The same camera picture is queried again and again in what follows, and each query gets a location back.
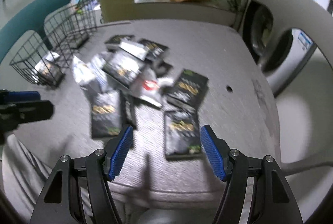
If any white blue text packet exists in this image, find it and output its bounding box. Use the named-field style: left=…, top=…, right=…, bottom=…
left=72, top=52, right=112, bottom=93

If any washing machine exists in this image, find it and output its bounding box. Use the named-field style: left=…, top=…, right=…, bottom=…
left=243, top=0, right=332, bottom=96

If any white sachet red logo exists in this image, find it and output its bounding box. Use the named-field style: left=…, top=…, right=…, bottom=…
left=131, top=68, right=174, bottom=109

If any teal chair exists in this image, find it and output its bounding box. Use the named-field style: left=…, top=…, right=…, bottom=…
left=1, top=0, right=71, bottom=62

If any grey chair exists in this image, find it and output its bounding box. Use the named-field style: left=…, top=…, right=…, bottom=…
left=222, top=0, right=333, bottom=178

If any black tissue pack side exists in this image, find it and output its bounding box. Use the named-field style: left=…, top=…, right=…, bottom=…
left=122, top=93, right=137, bottom=130

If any black wire basket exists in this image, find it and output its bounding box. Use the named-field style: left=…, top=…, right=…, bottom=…
left=10, top=0, right=97, bottom=88

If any black Face tissue pack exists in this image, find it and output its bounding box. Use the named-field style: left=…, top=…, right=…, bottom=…
left=31, top=51, right=62, bottom=84
left=104, top=35, right=135, bottom=49
left=164, top=110, right=202, bottom=161
left=138, top=38, right=169, bottom=63
left=102, top=51, right=147, bottom=89
left=91, top=90, right=124, bottom=140
left=166, top=68, right=209, bottom=111

